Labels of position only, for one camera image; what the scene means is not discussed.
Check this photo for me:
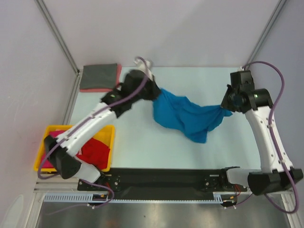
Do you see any blue t-shirt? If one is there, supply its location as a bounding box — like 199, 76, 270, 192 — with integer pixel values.
153, 89, 232, 143

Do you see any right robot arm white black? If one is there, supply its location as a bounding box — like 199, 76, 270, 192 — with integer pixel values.
219, 85, 304, 196

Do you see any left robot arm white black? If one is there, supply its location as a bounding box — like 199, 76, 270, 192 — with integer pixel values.
44, 69, 161, 190

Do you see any folded salmon pink t-shirt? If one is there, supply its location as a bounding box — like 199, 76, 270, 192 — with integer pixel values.
79, 64, 123, 93

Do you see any folded grey t-shirt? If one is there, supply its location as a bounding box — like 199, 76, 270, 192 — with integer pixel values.
80, 63, 119, 90

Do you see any yellow plastic bin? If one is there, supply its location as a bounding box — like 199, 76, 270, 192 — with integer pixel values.
33, 125, 115, 172

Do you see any red t-shirt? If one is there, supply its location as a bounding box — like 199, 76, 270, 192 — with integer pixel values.
76, 138, 110, 170

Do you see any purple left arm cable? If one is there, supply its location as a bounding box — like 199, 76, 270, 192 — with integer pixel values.
38, 56, 155, 180

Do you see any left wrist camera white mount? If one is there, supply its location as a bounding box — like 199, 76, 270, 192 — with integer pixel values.
134, 57, 152, 72

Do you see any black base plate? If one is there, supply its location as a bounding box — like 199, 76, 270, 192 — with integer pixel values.
77, 168, 247, 200

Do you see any right aluminium frame post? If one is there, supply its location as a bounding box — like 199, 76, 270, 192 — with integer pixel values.
245, 0, 289, 66

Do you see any grey slotted cable duct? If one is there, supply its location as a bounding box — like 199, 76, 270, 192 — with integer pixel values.
44, 192, 236, 204

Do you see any aluminium front rail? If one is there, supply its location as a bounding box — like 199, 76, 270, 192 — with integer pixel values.
33, 181, 80, 194

